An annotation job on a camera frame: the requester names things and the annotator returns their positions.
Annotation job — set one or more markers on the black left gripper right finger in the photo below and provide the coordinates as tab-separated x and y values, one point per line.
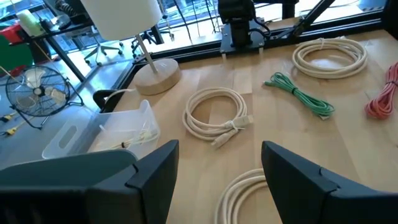
295	186

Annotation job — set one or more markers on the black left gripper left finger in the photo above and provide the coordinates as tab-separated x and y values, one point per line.
155	186

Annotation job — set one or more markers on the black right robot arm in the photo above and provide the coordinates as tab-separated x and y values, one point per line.
239	28

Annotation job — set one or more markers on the clear plastic bin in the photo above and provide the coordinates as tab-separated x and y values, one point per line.
77	133

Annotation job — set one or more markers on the black curved clamp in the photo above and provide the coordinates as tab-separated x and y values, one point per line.
101	99

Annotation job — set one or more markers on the black office chair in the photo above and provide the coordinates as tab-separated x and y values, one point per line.
101	48

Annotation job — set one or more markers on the black metal floor fan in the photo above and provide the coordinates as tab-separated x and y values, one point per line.
38	91

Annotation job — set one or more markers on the yellow floor plug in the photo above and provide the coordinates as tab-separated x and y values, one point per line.
11	132

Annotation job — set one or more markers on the black side desk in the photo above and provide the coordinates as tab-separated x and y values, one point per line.
65	57

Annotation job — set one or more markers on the white lamp with wooden base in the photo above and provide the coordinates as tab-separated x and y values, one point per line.
124	18

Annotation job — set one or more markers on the green board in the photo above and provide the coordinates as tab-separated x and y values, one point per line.
14	56

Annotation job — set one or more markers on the pale green cup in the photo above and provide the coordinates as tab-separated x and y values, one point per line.
29	23

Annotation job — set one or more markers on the red box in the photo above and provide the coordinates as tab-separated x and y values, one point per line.
11	34

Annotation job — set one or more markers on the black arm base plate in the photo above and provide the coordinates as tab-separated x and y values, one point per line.
258	40

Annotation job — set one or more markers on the black aluminium table frame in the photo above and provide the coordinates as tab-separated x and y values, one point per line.
342	30

